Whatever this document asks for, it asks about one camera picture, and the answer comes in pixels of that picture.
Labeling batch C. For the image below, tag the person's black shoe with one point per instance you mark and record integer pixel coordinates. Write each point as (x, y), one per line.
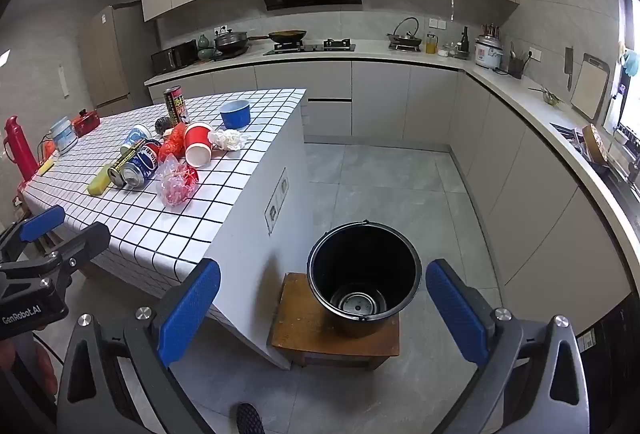
(250, 420)

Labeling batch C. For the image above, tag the white rice cooker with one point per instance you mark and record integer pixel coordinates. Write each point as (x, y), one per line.
(487, 54)

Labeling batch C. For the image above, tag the yellow sponge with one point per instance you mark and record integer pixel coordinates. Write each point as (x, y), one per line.
(100, 181)

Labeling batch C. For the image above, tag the pot with glass lid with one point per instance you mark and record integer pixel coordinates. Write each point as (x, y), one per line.
(231, 41)

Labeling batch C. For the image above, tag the white tissue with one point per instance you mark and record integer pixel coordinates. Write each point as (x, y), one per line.
(227, 140)

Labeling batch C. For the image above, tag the beige fridge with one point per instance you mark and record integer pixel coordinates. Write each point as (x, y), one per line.
(107, 59)

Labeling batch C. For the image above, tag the red paper cup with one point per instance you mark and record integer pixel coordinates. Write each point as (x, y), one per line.
(197, 141)

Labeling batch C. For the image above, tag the round wooden board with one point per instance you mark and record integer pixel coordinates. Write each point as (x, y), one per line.
(595, 144)

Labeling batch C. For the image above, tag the blue cola can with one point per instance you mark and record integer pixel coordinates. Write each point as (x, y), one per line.
(145, 164)

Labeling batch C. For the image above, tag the kitchen window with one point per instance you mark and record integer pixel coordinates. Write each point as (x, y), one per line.
(632, 14)

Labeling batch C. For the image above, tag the white cutting board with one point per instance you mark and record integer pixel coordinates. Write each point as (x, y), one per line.
(590, 86)

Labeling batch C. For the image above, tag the red mesh bag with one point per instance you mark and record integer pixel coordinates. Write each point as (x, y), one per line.
(175, 141)

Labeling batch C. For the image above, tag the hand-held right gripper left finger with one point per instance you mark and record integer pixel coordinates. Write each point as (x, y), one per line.
(190, 309)

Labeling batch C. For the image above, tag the black built-in appliance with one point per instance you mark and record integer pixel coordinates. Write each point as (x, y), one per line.
(610, 339)

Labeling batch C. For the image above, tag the clear red plastic wrapper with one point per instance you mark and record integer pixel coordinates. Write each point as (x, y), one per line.
(177, 184)

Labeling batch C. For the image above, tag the white tiled kitchen island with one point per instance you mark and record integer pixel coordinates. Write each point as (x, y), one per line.
(250, 234)

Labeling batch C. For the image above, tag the clear container with blue lid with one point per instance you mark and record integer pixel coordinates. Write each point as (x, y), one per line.
(62, 134)

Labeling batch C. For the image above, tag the small black yellow can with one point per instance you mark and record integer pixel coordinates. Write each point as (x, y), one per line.
(122, 164)

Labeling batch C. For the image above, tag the dark glass bottle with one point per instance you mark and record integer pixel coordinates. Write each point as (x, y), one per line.
(464, 44)

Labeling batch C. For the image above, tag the black microwave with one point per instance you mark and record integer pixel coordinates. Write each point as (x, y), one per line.
(172, 56)

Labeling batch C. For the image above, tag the grey kitchen counter cabinets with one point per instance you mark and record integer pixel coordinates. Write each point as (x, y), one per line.
(380, 99)

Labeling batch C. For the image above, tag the yellow flat block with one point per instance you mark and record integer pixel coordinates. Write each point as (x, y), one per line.
(45, 166)

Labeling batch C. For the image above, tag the glass jar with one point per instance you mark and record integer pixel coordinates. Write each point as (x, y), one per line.
(448, 50)

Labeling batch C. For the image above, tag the blue cloth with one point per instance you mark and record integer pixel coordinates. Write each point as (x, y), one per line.
(631, 63)

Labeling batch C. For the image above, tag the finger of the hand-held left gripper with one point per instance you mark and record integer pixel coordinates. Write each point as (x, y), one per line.
(85, 239)
(42, 221)

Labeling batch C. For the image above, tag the black utensil holder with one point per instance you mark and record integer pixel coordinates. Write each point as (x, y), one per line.
(516, 66)

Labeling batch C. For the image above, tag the black kettle on stand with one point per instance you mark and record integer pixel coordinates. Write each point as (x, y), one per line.
(405, 40)

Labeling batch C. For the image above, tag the kitchen cleaver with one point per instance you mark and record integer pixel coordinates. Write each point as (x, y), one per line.
(569, 64)

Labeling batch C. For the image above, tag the black wok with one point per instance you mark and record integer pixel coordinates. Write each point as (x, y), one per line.
(287, 35)

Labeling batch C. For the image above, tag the blue white paper cup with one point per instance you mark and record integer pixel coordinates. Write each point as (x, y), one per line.
(136, 136)

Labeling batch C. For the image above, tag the orange juice pitcher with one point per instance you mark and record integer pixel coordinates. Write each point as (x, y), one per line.
(430, 46)

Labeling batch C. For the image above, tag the small wooden stool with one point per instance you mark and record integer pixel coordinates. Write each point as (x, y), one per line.
(300, 319)

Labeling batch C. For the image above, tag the red thermos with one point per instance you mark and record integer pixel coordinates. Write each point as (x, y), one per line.
(20, 149)

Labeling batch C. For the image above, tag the blue bowl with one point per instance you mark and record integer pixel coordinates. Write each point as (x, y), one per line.
(235, 116)

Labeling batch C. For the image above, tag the teal vase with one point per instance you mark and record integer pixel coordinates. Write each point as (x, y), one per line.
(205, 46)

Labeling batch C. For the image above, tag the black gas stove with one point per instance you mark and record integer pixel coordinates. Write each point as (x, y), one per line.
(310, 48)

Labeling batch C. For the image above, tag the steel wool scrubber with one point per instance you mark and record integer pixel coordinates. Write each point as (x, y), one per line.
(162, 126)

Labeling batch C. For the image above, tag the kitchen sink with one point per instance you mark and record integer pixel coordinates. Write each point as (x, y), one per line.
(570, 134)

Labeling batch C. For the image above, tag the island socket panel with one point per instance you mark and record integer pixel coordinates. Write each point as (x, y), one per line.
(277, 201)

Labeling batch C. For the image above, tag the orange mesh bag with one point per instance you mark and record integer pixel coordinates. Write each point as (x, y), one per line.
(47, 148)

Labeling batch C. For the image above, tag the utensil rack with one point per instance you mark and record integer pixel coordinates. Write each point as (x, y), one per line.
(491, 31)

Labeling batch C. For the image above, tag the small red pot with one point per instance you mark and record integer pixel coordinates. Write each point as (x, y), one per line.
(85, 121)

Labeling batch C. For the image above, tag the black plastic bucket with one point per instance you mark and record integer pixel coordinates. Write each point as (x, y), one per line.
(350, 264)

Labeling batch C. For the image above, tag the small dish with chopsticks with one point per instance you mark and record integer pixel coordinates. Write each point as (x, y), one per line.
(550, 98)

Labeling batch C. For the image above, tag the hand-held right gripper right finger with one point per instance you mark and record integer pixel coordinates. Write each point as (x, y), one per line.
(457, 314)

